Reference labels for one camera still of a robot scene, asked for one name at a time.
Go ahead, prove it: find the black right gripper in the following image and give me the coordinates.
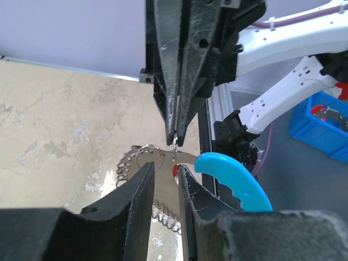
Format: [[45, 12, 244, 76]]
[[140, 0, 266, 145]]

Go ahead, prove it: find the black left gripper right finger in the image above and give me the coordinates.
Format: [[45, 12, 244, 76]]
[[178, 165, 347, 260]]

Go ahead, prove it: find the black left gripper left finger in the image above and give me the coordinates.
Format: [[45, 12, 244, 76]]
[[1, 163, 155, 260]]

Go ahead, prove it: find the red key tag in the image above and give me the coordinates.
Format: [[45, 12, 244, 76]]
[[172, 164, 179, 185]]

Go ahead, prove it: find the silver key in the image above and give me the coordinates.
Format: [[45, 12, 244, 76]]
[[172, 134, 178, 162]]

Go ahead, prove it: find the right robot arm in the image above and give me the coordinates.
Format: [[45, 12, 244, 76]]
[[140, 1, 347, 146]]

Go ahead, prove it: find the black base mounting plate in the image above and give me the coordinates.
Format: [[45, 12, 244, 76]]
[[195, 109, 264, 209]]

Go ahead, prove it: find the blue plastic storage bin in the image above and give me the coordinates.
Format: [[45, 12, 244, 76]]
[[288, 92, 347, 162]]

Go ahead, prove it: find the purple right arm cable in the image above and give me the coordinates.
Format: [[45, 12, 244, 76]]
[[250, 5, 348, 177]]

